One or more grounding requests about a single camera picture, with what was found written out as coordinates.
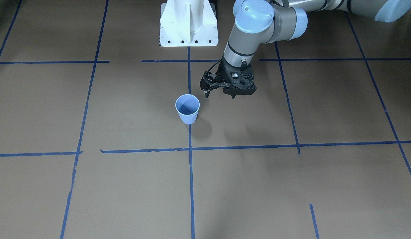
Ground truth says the white mounting pillar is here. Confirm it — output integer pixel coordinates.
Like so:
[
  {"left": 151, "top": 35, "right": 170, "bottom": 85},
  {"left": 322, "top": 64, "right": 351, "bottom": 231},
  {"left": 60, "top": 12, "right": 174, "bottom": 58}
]
[{"left": 159, "top": 0, "right": 219, "bottom": 47}]

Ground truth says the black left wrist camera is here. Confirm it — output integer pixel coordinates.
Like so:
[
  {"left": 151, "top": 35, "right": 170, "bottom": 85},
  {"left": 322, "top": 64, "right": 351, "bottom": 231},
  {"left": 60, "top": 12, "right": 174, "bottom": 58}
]
[{"left": 223, "top": 84, "right": 257, "bottom": 99}]

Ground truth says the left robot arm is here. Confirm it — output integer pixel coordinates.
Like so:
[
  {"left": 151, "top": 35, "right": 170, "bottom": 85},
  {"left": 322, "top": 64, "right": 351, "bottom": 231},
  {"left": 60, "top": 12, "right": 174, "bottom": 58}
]
[{"left": 200, "top": 0, "right": 411, "bottom": 98}]

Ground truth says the blue ribbed cup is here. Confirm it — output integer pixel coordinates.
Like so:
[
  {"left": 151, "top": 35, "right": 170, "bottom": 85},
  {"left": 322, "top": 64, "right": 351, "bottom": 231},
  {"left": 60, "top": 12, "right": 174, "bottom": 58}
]
[{"left": 175, "top": 94, "right": 200, "bottom": 124}]

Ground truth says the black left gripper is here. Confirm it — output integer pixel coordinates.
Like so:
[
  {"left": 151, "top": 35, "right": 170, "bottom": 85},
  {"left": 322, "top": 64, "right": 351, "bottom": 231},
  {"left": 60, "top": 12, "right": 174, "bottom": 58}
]
[{"left": 200, "top": 58, "right": 255, "bottom": 98}]

